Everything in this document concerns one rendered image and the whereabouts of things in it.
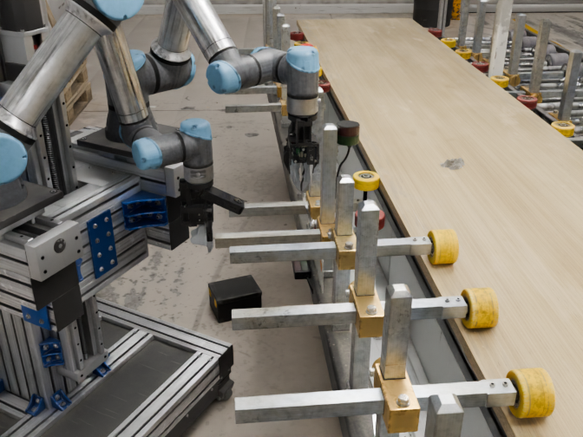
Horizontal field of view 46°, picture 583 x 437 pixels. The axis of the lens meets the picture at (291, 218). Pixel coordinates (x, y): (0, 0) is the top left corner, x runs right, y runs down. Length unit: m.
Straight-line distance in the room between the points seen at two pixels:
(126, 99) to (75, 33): 0.27
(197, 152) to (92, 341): 0.82
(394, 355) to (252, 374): 1.58
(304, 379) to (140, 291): 0.95
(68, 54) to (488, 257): 1.04
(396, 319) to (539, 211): 0.93
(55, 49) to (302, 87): 0.54
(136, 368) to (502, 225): 1.31
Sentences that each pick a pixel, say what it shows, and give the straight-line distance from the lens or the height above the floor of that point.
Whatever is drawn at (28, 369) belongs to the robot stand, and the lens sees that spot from 2.27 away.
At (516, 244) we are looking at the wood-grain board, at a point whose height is 0.90.
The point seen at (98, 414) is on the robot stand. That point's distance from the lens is 2.29.
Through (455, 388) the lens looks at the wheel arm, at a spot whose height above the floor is 0.96.
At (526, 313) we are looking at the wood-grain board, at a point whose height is 0.90.
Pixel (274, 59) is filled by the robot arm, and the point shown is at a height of 1.33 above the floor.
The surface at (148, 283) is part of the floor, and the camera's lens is 3.26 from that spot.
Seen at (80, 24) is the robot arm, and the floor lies 1.45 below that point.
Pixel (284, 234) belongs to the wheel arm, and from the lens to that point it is 1.81.
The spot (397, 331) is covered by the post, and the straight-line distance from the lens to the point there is 1.11.
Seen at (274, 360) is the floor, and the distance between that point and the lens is 2.74.
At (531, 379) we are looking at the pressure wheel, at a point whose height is 0.98.
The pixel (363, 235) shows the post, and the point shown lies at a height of 1.11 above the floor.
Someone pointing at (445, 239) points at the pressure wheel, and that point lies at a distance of 1.59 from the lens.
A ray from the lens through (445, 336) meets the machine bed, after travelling 1.56.
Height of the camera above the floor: 1.73
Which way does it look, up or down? 27 degrees down
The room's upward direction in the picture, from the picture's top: straight up
